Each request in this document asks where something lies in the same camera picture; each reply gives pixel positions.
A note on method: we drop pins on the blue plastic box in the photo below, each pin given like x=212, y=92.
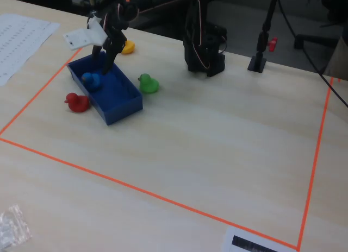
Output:
x=117, y=100

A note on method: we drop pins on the black chair base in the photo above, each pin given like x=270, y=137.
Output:
x=312, y=40

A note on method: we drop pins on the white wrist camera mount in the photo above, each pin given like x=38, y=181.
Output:
x=87, y=36

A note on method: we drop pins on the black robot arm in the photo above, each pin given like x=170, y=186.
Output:
x=202, y=53

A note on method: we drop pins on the green rubber duck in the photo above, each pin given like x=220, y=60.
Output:
x=149, y=85

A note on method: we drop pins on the blue rubber duck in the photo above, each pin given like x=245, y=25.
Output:
x=92, y=81

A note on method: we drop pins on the red clamp knob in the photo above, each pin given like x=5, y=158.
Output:
x=273, y=43

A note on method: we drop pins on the yellow rubber duck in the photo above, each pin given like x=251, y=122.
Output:
x=128, y=47

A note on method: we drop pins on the white printed paper sheet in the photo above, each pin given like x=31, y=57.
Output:
x=19, y=43

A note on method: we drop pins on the orange tape strip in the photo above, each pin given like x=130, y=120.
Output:
x=152, y=193
x=40, y=93
x=316, y=159

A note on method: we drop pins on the red rubber duck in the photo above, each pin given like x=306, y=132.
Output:
x=79, y=102

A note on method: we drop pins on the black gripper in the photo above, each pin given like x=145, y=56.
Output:
x=112, y=43

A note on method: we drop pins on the paper with black print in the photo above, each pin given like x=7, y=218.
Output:
x=250, y=242

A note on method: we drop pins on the clear plastic bag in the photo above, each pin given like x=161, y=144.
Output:
x=12, y=230

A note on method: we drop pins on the black camera stand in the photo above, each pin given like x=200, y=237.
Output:
x=258, y=60

